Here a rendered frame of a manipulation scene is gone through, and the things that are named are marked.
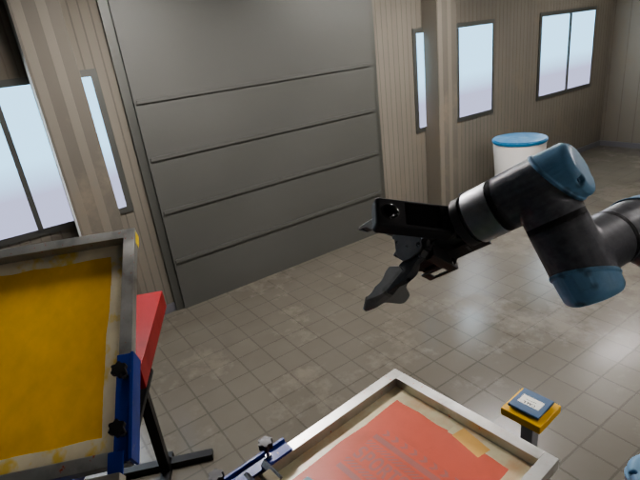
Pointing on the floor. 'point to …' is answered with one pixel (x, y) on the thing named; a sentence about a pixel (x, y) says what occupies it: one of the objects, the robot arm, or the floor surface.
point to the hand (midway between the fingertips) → (357, 266)
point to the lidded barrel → (516, 149)
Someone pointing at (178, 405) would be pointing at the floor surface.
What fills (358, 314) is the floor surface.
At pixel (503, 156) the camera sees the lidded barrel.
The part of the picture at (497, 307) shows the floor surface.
